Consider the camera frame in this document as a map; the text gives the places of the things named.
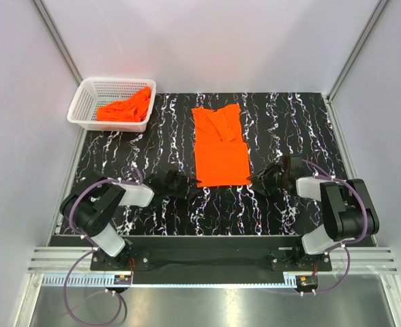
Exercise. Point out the white plastic basket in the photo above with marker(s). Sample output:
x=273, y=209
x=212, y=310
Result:
x=94, y=93

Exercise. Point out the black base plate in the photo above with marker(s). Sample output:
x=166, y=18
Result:
x=206, y=260

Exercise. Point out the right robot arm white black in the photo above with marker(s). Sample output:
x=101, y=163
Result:
x=346, y=206

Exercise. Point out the orange t shirts in basket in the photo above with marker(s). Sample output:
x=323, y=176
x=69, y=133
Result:
x=132, y=110

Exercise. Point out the left connector box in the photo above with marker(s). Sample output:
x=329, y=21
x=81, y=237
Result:
x=123, y=280

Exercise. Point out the aluminium frame rail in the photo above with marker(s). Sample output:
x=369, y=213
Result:
x=75, y=267

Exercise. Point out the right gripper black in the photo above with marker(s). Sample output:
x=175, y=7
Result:
x=265, y=187

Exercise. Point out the orange t shirt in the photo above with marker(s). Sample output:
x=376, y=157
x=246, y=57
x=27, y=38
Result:
x=221, y=155

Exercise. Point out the connector box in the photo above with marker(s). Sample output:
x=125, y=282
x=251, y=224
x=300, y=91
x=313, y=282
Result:
x=123, y=280
x=307, y=281

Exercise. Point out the black marble pattern mat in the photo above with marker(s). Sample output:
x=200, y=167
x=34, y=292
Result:
x=273, y=125

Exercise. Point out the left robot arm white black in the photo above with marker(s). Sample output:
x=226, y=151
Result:
x=91, y=205

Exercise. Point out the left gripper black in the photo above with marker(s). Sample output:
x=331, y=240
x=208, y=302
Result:
x=185, y=182

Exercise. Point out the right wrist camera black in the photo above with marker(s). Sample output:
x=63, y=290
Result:
x=293, y=165

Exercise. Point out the right connector box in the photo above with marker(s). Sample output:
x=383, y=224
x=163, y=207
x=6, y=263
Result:
x=307, y=281

